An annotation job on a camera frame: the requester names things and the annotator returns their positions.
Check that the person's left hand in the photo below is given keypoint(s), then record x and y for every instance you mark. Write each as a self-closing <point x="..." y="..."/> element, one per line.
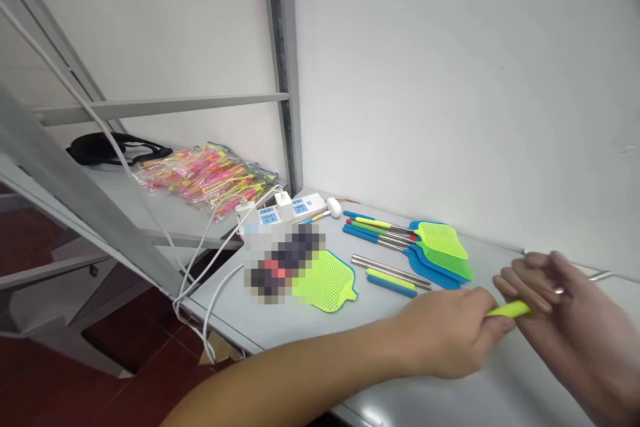
<point x="445" y="332"/>

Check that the person's right hand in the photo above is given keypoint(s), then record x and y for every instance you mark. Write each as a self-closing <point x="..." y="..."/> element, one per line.
<point x="555" y="312"/>

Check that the person's left fingers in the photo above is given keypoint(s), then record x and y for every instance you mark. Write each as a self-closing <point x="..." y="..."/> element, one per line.
<point x="482" y="299"/>

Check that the person's right fingers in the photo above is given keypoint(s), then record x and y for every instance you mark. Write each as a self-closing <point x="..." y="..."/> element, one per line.
<point x="525" y="282"/>

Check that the person's left thumb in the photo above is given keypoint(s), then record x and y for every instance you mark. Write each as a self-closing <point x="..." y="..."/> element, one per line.
<point x="500" y="327"/>

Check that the pile of colourful fly swatters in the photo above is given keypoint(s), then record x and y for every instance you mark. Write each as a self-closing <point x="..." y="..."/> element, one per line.
<point x="440" y="247"/>

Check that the bare steel rod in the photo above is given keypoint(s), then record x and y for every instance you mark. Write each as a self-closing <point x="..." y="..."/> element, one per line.
<point x="382" y="269"/>
<point x="385" y="265"/>

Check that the green fly swatter head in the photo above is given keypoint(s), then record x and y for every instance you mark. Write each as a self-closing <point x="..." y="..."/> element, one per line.
<point x="327" y="282"/>

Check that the white oval case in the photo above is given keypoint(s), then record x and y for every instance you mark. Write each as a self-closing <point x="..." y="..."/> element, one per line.
<point x="334" y="208"/>

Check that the yellow and blue pen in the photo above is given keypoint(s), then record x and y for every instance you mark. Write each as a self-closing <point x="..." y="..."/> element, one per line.
<point x="315" y="219"/>

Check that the white power strip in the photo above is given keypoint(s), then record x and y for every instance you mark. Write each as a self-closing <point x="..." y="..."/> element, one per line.
<point x="305" y="207"/>

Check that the white charger plug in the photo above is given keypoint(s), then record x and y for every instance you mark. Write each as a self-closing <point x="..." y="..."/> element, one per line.
<point x="246" y="212"/>
<point x="283" y="206"/>

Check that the brown cardboard piece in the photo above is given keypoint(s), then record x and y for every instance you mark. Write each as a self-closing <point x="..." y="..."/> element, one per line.
<point x="225" y="349"/>

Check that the pile of colourful toy packets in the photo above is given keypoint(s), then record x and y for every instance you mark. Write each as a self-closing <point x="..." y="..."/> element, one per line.
<point x="205" y="177"/>

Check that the black bag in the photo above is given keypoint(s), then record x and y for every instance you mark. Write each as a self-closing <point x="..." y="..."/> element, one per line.
<point x="100" y="149"/>

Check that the grey metal shelf frame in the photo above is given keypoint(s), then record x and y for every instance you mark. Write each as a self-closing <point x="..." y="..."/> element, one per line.
<point x="165" y="106"/>

